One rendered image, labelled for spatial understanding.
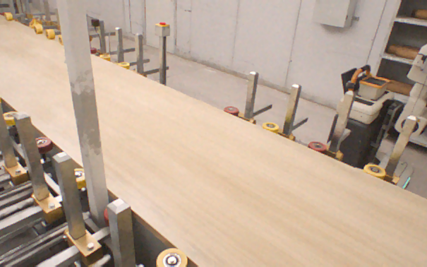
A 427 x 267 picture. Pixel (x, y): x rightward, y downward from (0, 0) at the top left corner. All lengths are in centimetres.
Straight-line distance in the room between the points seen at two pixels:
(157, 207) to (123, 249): 31
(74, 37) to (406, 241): 109
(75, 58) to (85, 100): 12
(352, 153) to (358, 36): 203
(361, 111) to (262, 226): 152
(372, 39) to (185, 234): 357
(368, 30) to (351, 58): 37
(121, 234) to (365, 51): 380
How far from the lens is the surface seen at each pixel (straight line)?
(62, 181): 88
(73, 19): 85
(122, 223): 69
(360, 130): 239
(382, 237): 111
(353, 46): 422
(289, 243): 97
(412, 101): 242
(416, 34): 404
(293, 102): 156
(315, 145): 147
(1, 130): 139
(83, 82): 89
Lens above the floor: 159
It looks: 29 degrees down
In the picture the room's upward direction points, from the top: 5 degrees clockwise
